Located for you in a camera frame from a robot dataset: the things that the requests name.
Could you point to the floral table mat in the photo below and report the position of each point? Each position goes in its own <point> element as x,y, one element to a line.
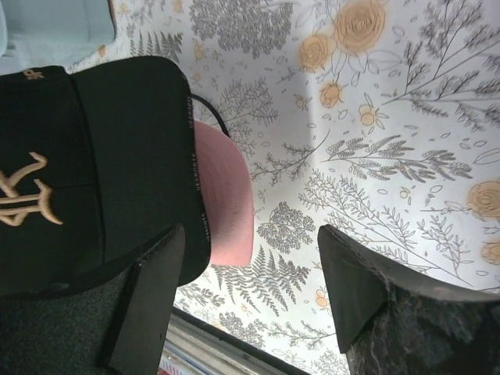
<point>378,117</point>

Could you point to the teal plastic bin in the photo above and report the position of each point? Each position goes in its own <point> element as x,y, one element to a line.
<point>72,24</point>

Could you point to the black cap gold logo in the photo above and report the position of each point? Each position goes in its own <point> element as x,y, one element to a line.
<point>95,165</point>

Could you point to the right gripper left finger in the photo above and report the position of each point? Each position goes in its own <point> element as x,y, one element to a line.
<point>116,324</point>

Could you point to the black wire hat stand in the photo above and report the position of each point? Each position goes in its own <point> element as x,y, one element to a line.
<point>214,112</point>

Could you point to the pink baseball cap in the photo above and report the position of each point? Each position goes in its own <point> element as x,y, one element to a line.
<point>227,195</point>

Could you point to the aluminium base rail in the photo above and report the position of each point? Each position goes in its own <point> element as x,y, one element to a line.
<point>195,347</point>

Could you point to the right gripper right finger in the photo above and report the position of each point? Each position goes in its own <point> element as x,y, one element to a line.
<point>359,282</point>

